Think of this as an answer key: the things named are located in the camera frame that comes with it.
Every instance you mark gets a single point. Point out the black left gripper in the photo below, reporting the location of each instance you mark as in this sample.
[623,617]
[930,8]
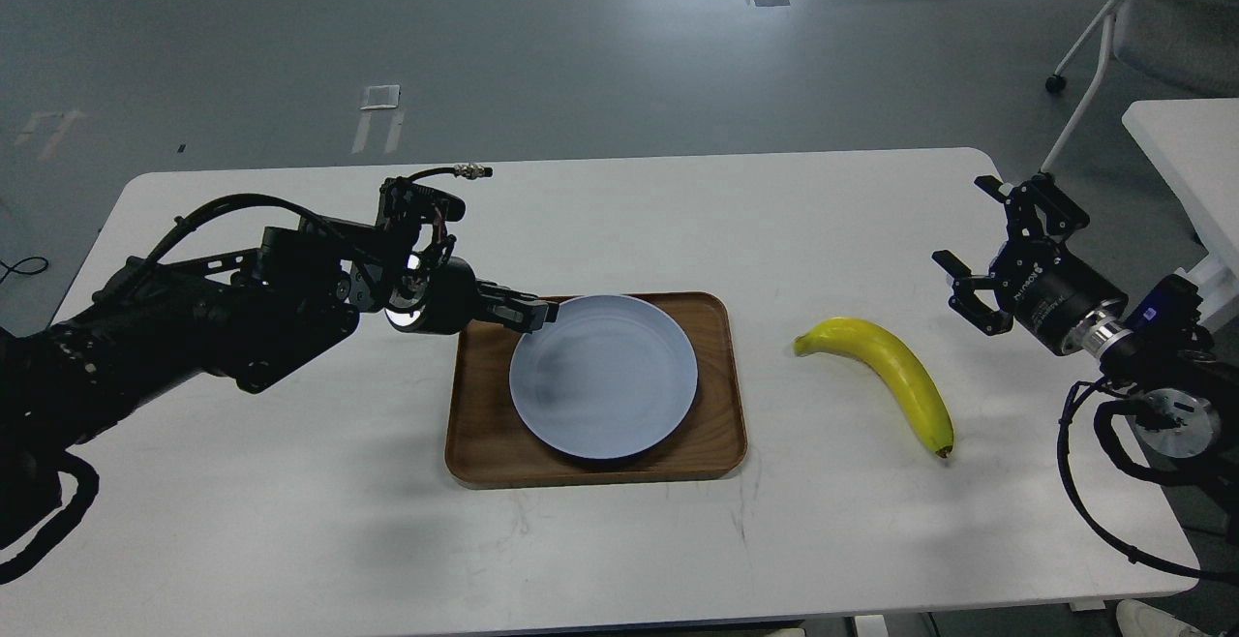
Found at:
[451,298]

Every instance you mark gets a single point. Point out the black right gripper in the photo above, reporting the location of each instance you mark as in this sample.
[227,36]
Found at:
[1038,281]

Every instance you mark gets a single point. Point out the light blue plate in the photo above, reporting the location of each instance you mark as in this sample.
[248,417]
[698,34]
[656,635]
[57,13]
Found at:
[612,377]

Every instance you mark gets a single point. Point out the yellow banana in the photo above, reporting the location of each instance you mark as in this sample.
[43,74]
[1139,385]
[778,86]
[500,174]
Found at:
[921,402]

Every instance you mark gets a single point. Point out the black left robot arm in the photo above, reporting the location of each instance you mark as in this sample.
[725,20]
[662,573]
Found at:
[247,287]

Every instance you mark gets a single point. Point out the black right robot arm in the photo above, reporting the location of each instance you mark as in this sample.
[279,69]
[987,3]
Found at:
[1173,418]

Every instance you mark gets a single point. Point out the brown wooden tray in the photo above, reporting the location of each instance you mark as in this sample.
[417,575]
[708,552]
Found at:
[488,446]

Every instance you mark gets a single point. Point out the white side table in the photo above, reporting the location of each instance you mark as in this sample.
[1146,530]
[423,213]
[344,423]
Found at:
[1193,143]

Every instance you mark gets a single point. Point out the white office chair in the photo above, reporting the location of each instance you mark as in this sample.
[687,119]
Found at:
[1191,44]

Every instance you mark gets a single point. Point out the white shoe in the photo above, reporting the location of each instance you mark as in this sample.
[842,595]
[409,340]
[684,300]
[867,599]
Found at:
[1135,618]

